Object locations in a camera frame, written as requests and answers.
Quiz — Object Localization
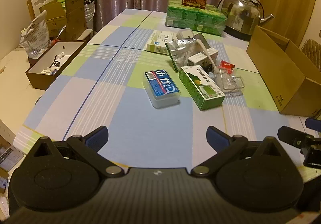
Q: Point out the clear plastic tray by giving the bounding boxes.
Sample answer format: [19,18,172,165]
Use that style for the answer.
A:
[213,67,246,95]

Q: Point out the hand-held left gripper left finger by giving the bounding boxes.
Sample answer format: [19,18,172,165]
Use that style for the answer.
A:
[25,126,123,177]

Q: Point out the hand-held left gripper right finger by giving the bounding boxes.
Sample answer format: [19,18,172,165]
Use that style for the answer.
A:
[191,126,289,177]

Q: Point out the wooden door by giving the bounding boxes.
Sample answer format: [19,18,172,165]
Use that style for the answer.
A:
[258,0,321,46]

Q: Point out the green tissue multipack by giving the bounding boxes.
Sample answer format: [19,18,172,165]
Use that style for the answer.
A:
[165,0,227,37]

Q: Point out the brown quilted chair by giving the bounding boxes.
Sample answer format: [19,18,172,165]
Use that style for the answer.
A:
[300,39,321,64]

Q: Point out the white square night light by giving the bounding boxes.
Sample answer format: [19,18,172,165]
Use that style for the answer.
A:
[176,28,195,40]

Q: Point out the red handled screwdriver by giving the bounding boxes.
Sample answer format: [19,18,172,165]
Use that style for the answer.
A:
[51,25,67,45]

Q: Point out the checkered tablecloth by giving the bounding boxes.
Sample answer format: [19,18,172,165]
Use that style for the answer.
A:
[12,8,321,184]

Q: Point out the white box with red print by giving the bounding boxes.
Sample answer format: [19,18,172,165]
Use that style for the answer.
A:
[188,49,218,66]

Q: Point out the white printed plastic bag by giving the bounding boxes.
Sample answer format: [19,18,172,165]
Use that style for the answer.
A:
[20,10,51,59]

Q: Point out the dark brown open box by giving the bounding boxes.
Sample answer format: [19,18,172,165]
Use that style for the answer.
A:
[25,41,88,91]

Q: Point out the red snack packet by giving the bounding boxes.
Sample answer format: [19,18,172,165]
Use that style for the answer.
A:
[218,61,235,74]

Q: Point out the brown cardboard box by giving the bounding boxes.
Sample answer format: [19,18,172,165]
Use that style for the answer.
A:
[246,25,321,117]

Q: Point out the printed cardboard box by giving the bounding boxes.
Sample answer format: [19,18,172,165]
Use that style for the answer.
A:
[0,136,25,172]

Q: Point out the white and green medicine box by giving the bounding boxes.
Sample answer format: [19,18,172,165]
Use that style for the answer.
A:
[146,30,175,56]

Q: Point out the silver foil pouch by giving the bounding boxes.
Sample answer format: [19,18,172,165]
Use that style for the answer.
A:
[166,33,212,73]

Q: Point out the white speckled spoon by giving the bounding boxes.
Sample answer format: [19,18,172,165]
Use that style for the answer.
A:
[194,39,217,68]

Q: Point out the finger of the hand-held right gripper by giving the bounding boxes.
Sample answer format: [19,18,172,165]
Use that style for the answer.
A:
[277,125,315,150]
[306,117,321,130]

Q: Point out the stainless steel kettle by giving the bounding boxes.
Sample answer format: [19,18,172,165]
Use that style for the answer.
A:
[217,0,276,41]

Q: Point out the clear plastic case blue label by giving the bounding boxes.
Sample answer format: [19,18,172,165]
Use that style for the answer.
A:
[142,70,181,109]

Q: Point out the open brown cardboard carton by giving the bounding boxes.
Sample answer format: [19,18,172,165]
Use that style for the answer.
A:
[39,0,87,41]

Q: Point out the white plastic bucket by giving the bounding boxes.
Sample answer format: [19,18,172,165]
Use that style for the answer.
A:
[84,0,98,36]

